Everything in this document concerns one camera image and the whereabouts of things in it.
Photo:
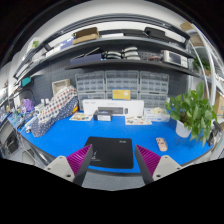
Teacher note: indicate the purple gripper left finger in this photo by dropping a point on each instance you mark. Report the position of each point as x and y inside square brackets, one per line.
[73, 167]

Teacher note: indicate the black mouse pad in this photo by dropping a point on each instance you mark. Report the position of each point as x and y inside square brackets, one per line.
[111, 152]

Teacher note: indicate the white keyboard box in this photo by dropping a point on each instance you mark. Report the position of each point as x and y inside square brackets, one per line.
[117, 107]

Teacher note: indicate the right grey drawer organizer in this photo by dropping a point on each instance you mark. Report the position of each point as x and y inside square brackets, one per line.
[154, 82]

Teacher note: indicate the green potted plant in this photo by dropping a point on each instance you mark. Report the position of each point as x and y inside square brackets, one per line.
[194, 112]

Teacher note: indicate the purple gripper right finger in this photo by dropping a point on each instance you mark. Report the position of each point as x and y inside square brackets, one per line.
[154, 167]

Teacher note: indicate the silver electronic instrument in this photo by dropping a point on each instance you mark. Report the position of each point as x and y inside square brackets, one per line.
[174, 58]

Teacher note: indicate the clear plastic parts box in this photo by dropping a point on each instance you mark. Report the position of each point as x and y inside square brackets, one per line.
[156, 114]

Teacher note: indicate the yellow card box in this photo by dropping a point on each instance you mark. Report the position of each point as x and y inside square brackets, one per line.
[121, 94]

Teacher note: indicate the small black box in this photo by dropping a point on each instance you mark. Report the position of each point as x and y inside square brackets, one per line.
[102, 115]

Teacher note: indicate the brown cardboard box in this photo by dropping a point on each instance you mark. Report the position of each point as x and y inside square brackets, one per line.
[85, 35]

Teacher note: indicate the patterned fabric bag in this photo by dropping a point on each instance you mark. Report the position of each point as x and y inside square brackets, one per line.
[60, 106]

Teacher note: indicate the left illustrated booklet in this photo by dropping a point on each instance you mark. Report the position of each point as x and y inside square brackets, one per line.
[81, 117]

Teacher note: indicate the left grey drawer organizer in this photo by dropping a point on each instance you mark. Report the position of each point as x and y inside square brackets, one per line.
[92, 81]

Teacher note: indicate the illustrated booklet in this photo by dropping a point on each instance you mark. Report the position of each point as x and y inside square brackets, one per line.
[81, 117]
[136, 120]

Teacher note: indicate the beige woven basket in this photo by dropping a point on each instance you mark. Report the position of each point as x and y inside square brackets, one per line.
[58, 85]

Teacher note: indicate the purple toy figure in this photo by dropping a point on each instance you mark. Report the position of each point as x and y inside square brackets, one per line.
[27, 105]

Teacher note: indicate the right illustrated booklet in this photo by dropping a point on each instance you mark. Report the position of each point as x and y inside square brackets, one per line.
[136, 120]

